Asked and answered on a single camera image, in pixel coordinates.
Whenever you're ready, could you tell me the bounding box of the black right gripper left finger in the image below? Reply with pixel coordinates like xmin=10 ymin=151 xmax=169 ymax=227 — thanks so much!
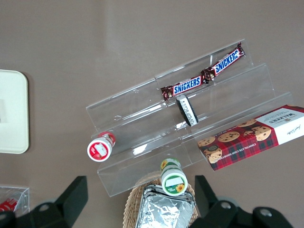
xmin=0 ymin=175 xmax=89 ymax=228

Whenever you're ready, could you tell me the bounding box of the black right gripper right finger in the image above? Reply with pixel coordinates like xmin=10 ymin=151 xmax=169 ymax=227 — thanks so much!
xmin=189 ymin=175 xmax=304 ymax=228

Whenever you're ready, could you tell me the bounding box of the aluminium foil tray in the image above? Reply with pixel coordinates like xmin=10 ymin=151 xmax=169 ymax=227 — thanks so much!
xmin=136 ymin=184 xmax=196 ymax=228

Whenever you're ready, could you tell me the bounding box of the light wicker basket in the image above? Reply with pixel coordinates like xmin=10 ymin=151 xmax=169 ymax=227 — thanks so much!
xmin=123 ymin=175 xmax=201 ymax=228

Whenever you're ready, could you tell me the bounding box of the beige serving tray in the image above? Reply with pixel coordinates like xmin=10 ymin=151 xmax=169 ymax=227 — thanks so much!
xmin=0 ymin=69 xmax=30 ymax=155

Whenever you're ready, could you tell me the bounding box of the clear acrylic bottle rack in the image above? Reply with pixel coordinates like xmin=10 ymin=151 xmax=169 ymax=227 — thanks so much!
xmin=0 ymin=186 xmax=31 ymax=216

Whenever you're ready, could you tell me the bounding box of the green lid cup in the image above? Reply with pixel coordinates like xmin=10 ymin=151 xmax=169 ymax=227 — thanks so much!
xmin=160 ymin=157 xmax=189 ymax=196

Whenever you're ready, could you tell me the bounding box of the red cola bottle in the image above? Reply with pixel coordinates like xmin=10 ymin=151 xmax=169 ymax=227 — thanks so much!
xmin=0 ymin=197 xmax=19 ymax=214

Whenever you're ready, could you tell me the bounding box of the red lid cup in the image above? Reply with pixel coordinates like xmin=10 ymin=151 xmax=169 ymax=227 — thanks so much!
xmin=86 ymin=131 xmax=117 ymax=163

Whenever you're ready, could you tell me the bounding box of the red tartan cookie box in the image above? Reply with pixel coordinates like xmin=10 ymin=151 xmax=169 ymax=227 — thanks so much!
xmin=197 ymin=104 xmax=304 ymax=172

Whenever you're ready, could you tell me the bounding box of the black box with white edge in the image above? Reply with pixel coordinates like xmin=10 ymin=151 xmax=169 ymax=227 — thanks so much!
xmin=176 ymin=94 xmax=199 ymax=127

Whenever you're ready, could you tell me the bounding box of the clear acrylic step riser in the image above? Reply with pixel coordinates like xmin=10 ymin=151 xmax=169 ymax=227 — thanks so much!
xmin=85 ymin=75 xmax=193 ymax=198
xmin=154 ymin=38 xmax=294 ymax=167

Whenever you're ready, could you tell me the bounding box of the Snickers bar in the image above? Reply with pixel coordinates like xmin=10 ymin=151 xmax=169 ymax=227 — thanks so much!
xmin=160 ymin=75 xmax=206 ymax=101
xmin=201 ymin=42 xmax=247 ymax=80

